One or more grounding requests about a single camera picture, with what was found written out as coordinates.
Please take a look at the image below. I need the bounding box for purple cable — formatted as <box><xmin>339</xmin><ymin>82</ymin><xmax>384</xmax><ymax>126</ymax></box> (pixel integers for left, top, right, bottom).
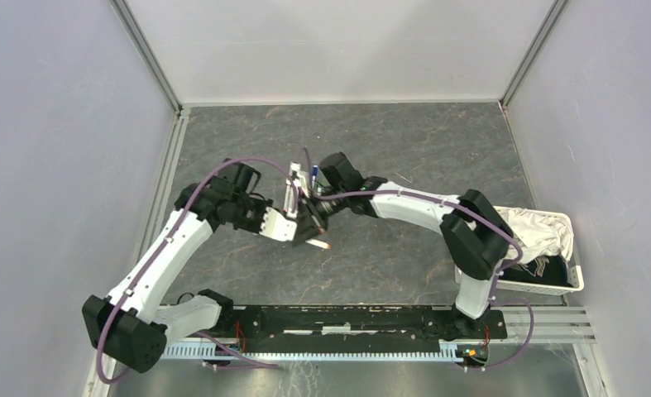
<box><xmin>95</xmin><ymin>157</ymin><xmax>304</xmax><ymax>385</ymax></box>
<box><xmin>302</xmin><ymin>146</ymin><xmax>535</xmax><ymax>371</ymax></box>

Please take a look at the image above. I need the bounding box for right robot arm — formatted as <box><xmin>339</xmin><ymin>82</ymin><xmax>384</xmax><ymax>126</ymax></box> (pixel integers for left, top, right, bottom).
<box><xmin>292</xmin><ymin>152</ymin><xmax>518</xmax><ymax>337</ymax></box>

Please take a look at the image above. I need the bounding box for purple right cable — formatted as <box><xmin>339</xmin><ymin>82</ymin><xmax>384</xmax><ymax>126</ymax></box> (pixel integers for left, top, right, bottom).
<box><xmin>302</xmin><ymin>146</ymin><xmax>535</xmax><ymax>371</ymax></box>

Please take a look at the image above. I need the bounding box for black cloth in basket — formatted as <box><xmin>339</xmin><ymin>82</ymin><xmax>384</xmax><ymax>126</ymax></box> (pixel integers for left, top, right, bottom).
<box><xmin>505</xmin><ymin>256</ymin><xmax>570</xmax><ymax>287</ymax></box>

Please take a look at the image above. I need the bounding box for orange capped white marker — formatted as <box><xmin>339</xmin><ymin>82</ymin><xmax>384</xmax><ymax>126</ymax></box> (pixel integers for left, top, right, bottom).
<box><xmin>306</xmin><ymin>239</ymin><xmax>331</xmax><ymax>250</ymax></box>

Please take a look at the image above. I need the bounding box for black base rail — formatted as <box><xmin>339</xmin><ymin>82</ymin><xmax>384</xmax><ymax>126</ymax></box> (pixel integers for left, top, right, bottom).
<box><xmin>206</xmin><ymin>304</ymin><xmax>508</xmax><ymax>354</ymax></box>

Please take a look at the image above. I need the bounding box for white plastic basket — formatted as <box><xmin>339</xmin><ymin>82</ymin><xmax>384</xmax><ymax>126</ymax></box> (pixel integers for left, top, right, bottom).
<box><xmin>440</xmin><ymin>202</ymin><xmax>582</xmax><ymax>304</ymax></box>

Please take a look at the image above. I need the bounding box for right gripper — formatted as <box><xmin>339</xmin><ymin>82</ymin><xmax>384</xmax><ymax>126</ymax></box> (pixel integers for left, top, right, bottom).
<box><xmin>293</xmin><ymin>186</ymin><xmax>347</xmax><ymax>246</ymax></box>

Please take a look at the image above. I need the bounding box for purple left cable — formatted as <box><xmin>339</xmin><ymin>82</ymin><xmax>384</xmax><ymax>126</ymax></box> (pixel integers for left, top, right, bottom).
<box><xmin>95</xmin><ymin>157</ymin><xmax>304</xmax><ymax>385</ymax></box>

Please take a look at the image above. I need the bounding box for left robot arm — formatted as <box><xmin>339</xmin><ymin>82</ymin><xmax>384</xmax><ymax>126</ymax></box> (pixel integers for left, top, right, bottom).
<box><xmin>82</xmin><ymin>157</ymin><xmax>311</xmax><ymax>384</ymax></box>

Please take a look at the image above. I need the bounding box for white cloth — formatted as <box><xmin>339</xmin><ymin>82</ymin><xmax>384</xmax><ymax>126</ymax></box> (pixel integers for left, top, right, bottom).
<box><xmin>495</xmin><ymin>206</ymin><xmax>575</xmax><ymax>265</ymax></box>

